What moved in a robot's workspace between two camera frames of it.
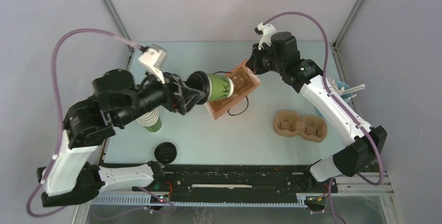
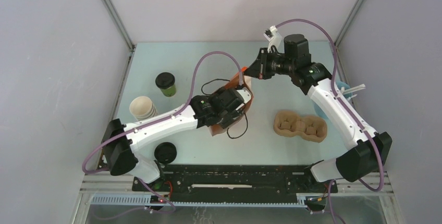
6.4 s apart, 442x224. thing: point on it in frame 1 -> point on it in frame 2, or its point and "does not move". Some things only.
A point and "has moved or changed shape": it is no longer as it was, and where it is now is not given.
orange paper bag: (245, 84) has moved or changed shape
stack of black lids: (165, 152) does not move
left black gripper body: (155, 94) -> (226, 119)
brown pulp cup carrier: (289, 123) does not move
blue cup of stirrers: (343, 89) does not move
